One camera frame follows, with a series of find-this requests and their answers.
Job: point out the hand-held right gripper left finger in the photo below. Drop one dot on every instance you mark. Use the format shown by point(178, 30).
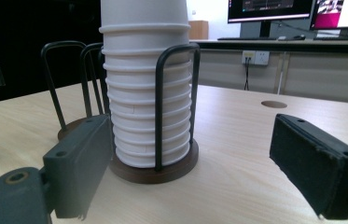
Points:
point(76, 168)

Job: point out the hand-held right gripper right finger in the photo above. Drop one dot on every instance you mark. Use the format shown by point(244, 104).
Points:
point(305, 165)

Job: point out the stack of white paper cups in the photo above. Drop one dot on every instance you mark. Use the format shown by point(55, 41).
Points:
point(137, 34)

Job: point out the dark-topped background desk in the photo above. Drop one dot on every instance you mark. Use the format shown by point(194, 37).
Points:
point(286, 46)

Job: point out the black computer mouse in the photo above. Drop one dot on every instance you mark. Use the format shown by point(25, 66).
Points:
point(299, 37)

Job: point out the small white desk item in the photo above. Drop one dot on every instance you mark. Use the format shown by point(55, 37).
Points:
point(282, 38)

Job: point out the black keyboard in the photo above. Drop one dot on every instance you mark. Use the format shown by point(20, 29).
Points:
point(246, 38)
point(342, 38)

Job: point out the monitor with pink screen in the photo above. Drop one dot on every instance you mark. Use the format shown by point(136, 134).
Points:
point(342, 12)

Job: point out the black computer monitor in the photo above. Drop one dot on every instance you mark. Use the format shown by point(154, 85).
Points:
point(268, 7)

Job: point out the light wooden box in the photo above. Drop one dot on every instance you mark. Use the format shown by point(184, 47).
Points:
point(198, 30)

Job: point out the white wall socket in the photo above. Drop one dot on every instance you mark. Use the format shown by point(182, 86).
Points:
point(255, 58)

